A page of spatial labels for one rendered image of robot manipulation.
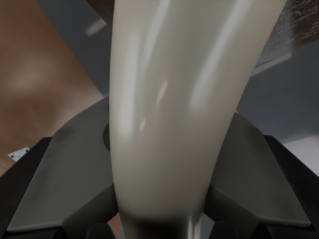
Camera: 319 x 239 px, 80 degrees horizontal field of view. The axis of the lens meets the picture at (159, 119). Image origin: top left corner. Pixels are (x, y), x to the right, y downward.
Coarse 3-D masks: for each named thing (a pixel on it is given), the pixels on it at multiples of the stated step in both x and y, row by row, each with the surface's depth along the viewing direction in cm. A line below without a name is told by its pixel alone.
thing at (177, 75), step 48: (144, 0) 3; (192, 0) 2; (240, 0) 2; (144, 48) 3; (192, 48) 3; (240, 48) 3; (144, 96) 3; (192, 96) 3; (240, 96) 4; (144, 144) 4; (192, 144) 4; (144, 192) 4; (192, 192) 5
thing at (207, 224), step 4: (204, 216) 61; (204, 220) 60; (208, 220) 59; (212, 220) 59; (204, 224) 59; (208, 224) 59; (212, 224) 58; (120, 228) 76; (204, 228) 58; (208, 228) 58; (120, 232) 74; (204, 232) 58; (208, 232) 57; (120, 236) 73; (124, 236) 72; (204, 236) 57; (208, 236) 56
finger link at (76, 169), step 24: (72, 120) 9; (96, 120) 9; (72, 144) 7; (96, 144) 7; (48, 168) 6; (72, 168) 6; (96, 168) 6; (48, 192) 6; (72, 192) 6; (96, 192) 6; (24, 216) 5; (48, 216) 5; (72, 216) 5; (96, 216) 6
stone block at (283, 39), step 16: (96, 0) 22; (112, 0) 20; (288, 0) 21; (304, 0) 22; (112, 16) 24; (288, 16) 24; (304, 16) 25; (272, 32) 27; (288, 32) 28; (304, 32) 30; (272, 48) 32; (288, 48) 34; (256, 64) 38
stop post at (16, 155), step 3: (27, 147) 137; (18, 150) 140; (21, 150) 139; (24, 150) 139; (27, 150) 138; (12, 153) 141; (15, 153) 141; (18, 153) 141; (21, 153) 141; (24, 153) 141; (9, 156) 143; (12, 156) 142; (15, 156) 143; (18, 156) 143; (21, 156) 143; (15, 159) 145; (18, 159) 145
